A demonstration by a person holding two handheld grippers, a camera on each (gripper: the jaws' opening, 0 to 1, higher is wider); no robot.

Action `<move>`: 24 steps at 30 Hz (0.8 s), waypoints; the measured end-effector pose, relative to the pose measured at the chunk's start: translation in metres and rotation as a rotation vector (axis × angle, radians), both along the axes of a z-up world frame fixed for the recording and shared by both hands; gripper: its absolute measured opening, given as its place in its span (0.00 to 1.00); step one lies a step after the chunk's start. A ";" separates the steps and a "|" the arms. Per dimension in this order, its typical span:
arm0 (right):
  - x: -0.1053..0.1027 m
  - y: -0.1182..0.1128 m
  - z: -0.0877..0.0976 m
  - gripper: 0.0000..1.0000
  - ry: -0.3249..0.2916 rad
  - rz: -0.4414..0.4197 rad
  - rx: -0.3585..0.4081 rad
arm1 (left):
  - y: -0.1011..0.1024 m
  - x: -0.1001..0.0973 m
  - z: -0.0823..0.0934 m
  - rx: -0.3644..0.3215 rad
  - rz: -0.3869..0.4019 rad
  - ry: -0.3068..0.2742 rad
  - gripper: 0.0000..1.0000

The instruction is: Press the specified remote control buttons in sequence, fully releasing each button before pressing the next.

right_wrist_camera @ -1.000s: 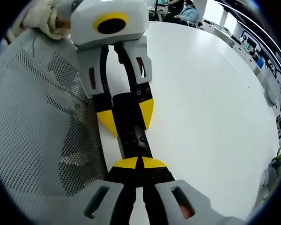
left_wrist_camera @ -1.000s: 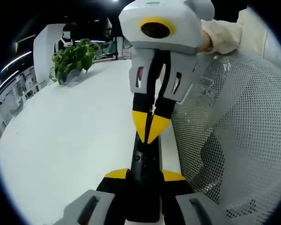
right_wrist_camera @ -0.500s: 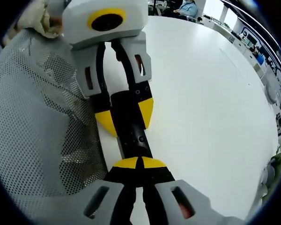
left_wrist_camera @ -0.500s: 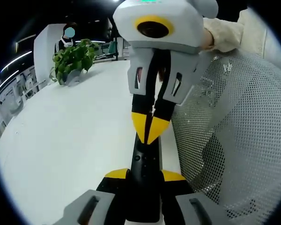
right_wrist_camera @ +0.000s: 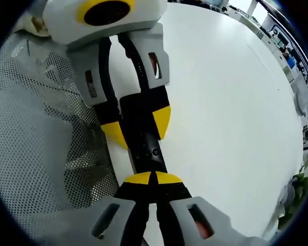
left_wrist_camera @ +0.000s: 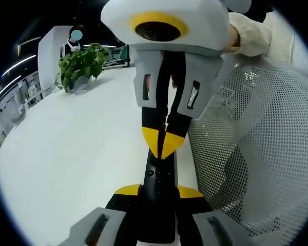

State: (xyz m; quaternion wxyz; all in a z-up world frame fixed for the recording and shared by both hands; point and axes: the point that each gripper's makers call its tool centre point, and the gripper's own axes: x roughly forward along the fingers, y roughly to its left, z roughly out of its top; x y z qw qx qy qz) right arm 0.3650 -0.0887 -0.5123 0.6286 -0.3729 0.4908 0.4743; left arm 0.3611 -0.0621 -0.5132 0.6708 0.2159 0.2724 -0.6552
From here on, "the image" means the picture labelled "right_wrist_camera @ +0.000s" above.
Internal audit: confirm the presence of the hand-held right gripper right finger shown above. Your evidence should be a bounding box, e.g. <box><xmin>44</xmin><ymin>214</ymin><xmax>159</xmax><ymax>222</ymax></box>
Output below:
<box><xmin>155</xmin><ymin>171</ymin><xmax>271</xmax><ymax>246</ymax></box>

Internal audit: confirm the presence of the potted green plant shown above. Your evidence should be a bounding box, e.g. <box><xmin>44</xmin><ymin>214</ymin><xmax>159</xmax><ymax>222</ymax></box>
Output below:
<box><xmin>276</xmin><ymin>158</ymin><xmax>308</xmax><ymax>232</ymax></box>

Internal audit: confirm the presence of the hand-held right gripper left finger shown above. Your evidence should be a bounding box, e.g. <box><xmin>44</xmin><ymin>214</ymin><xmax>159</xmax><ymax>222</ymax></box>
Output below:
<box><xmin>51</xmin><ymin>171</ymin><xmax>154</xmax><ymax>246</ymax></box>

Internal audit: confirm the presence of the white office chair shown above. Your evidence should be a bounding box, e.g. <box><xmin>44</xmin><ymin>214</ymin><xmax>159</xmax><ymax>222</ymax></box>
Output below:
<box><xmin>294</xmin><ymin>86</ymin><xmax>308</xmax><ymax>116</ymax></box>

